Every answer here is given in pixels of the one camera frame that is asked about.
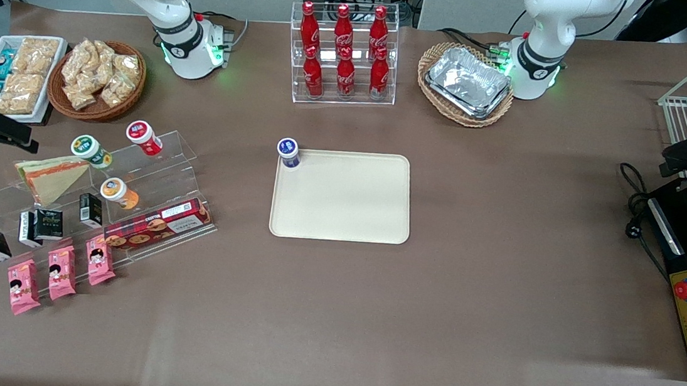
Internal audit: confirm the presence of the triangle sandwich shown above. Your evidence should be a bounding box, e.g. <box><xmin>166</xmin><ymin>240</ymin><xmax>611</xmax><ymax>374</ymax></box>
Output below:
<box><xmin>11</xmin><ymin>151</ymin><xmax>92</xmax><ymax>211</ymax></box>

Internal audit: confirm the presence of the aluminium foil tray stack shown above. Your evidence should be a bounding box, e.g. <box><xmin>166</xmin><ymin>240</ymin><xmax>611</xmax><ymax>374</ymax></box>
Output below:
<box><xmin>421</xmin><ymin>43</ymin><xmax>516</xmax><ymax>123</ymax></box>

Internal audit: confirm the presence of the cream plastic tray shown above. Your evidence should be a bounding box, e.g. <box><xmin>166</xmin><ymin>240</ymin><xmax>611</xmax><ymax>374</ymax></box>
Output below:
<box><xmin>268</xmin><ymin>143</ymin><xmax>418</xmax><ymax>250</ymax></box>

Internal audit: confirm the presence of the clear pack of crispy snacks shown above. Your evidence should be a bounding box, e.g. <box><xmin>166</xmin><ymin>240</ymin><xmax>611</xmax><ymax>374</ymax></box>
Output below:
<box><xmin>13</xmin><ymin>35</ymin><xmax>61</xmax><ymax>78</ymax></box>
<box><xmin>0</xmin><ymin>70</ymin><xmax>47</xmax><ymax>119</ymax></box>

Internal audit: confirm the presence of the clear bag of puffed snacks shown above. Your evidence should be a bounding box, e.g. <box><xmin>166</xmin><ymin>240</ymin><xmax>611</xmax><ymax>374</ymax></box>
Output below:
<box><xmin>90</xmin><ymin>40</ymin><xmax>119</xmax><ymax>72</ymax></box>
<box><xmin>112</xmin><ymin>53</ymin><xmax>144</xmax><ymax>83</ymax></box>
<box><xmin>61</xmin><ymin>40</ymin><xmax>99</xmax><ymax>90</ymax></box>
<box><xmin>61</xmin><ymin>82</ymin><xmax>100</xmax><ymax>113</ymax></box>
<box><xmin>99</xmin><ymin>72</ymin><xmax>136</xmax><ymax>111</ymax></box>

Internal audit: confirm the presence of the green lid yogurt cup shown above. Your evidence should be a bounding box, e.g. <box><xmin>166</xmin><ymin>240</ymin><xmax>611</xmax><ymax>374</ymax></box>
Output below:
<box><xmin>69</xmin><ymin>134</ymin><xmax>115</xmax><ymax>172</ymax></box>

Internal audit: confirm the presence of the orange lid yogurt cup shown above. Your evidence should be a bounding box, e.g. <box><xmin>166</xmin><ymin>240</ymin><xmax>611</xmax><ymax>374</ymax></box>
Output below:
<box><xmin>98</xmin><ymin>176</ymin><xmax>142</xmax><ymax>212</ymax></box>

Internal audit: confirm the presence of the dark brown wicker basket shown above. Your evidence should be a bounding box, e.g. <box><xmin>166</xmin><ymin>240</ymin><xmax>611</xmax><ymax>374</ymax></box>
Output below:
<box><xmin>45</xmin><ymin>35</ymin><xmax>151</xmax><ymax>127</ymax></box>

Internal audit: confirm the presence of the red lid yogurt cup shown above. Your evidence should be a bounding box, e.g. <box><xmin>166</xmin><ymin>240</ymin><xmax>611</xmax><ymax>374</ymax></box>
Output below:
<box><xmin>124</xmin><ymin>119</ymin><xmax>166</xmax><ymax>158</ymax></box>

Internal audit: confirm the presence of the pink snack packet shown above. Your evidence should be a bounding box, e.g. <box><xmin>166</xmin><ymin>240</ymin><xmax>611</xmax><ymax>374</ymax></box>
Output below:
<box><xmin>3</xmin><ymin>257</ymin><xmax>46</xmax><ymax>318</ymax></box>
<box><xmin>44</xmin><ymin>244</ymin><xmax>82</xmax><ymax>303</ymax></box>
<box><xmin>83</xmin><ymin>235</ymin><xmax>120</xmax><ymax>289</ymax></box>

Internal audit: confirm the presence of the clear acrylic tiered stand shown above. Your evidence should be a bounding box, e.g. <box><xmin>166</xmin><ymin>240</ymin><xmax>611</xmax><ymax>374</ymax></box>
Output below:
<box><xmin>0</xmin><ymin>114</ymin><xmax>226</xmax><ymax>316</ymax></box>

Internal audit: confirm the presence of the dark red cookie box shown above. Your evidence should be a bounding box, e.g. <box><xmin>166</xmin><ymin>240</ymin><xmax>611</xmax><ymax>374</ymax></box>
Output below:
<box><xmin>102</xmin><ymin>191</ymin><xmax>216</xmax><ymax>259</ymax></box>

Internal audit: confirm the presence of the light wicker basket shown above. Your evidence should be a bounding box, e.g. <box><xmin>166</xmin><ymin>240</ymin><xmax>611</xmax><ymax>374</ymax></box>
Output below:
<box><xmin>413</xmin><ymin>39</ymin><xmax>519</xmax><ymax>132</ymax></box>

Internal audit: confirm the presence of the blue lid yogurt cup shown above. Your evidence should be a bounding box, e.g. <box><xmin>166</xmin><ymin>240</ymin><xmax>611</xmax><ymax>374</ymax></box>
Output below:
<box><xmin>275</xmin><ymin>137</ymin><xmax>304</xmax><ymax>171</ymax></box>

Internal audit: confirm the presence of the red cola bottle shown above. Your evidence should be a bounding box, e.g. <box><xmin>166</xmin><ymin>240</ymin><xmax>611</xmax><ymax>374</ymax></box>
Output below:
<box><xmin>300</xmin><ymin>45</ymin><xmax>328</xmax><ymax>99</ymax></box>
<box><xmin>333</xmin><ymin>46</ymin><xmax>359</xmax><ymax>99</ymax></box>
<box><xmin>297</xmin><ymin>1</ymin><xmax>324</xmax><ymax>54</ymax></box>
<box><xmin>367</xmin><ymin>5</ymin><xmax>392</xmax><ymax>56</ymax></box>
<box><xmin>332</xmin><ymin>3</ymin><xmax>357</xmax><ymax>56</ymax></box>
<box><xmin>367</xmin><ymin>46</ymin><xmax>393</xmax><ymax>100</ymax></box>

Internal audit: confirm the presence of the clear acrylic bottle rack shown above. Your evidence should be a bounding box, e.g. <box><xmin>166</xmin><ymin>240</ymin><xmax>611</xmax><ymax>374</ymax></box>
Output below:
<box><xmin>283</xmin><ymin>0</ymin><xmax>404</xmax><ymax>113</ymax></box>

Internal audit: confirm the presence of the black power cable with plug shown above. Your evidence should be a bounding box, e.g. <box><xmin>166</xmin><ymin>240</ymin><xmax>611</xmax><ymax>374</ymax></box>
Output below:
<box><xmin>609</xmin><ymin>162</ymin><xmax>682</xmax><ymax>283</ymax></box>

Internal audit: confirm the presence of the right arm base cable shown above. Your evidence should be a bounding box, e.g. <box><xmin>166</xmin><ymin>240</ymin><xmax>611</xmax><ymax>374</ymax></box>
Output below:
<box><xmin>194</xmin><ymin>10</ymin><xmax>252</xmax><ymax>53</ymax></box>

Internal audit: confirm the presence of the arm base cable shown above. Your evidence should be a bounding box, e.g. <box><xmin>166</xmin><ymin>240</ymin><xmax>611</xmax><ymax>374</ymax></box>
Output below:
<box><xmin>194</xmin><ymin>10</ymin><xmax>252</xmax><ymax>53</ymax></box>
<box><xmin>435</xmin><ymin>26</ymin><xmax>514</xmax><ymax>66</ymax></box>

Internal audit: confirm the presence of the left arm base cable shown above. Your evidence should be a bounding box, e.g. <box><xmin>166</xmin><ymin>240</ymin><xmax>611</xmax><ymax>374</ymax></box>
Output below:
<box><xmin>435</xmin><ymin>26</ymin><xmax>514</xmax><ymax>66</ymax></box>

